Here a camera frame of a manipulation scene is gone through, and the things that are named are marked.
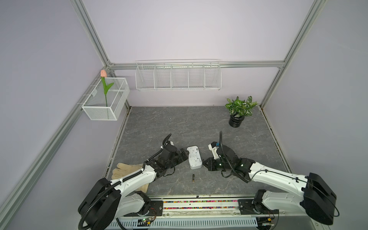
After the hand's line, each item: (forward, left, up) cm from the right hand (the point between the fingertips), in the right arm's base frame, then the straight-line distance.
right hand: (202, 162), depth 79 cm
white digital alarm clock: (+5, +4, -6) cm, 9 cm away
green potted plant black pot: (+28, -23, +13) cm, 39 cm away
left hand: (+5, +10, -2) cm, 11 cm away
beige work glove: (0, +48, -10) cm, 49 cm away
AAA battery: (-5, +5, -9) cm, 12 cm away
